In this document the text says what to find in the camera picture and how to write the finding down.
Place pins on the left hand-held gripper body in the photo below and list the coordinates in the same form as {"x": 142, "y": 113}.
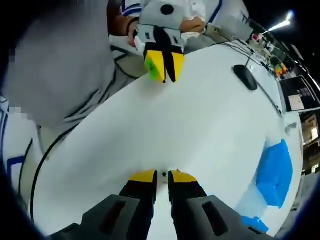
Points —
{"x": 155, "y": 15}

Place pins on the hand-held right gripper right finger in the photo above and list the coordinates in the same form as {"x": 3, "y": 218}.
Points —
{"x": 186, "y": 200}

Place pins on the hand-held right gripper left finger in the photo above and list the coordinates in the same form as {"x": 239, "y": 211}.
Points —
{"x": 140, "y": 200}

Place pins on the small black screws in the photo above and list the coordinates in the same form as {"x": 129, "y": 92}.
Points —
{"x": 164, "y": 174}

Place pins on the blue plastic bin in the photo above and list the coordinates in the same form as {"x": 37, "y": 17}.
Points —
{"x": 255, "y": 222}
{"x": 275, "y": 170}

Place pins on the person's left hand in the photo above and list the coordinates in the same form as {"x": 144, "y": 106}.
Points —
{"x": 192, "y": 25}

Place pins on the black computer mouse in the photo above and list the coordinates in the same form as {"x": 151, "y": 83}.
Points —
{"x": 246, "y": 77}

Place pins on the operator in white shirt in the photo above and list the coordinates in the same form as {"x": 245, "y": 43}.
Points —
{"x": 62, "y": 75}

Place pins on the colourful toy figure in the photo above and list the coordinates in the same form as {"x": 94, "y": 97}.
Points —
{"x": 281, "y": 68}

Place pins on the ceiling light strip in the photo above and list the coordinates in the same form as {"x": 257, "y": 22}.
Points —
{"x": 280, "y": 25}

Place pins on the silver laptop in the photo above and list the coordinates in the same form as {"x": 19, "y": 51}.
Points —
{"x": 297, "y": 95}

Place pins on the white panel with blue lines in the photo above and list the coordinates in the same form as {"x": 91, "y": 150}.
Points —
{"x": 17, "y": 155}

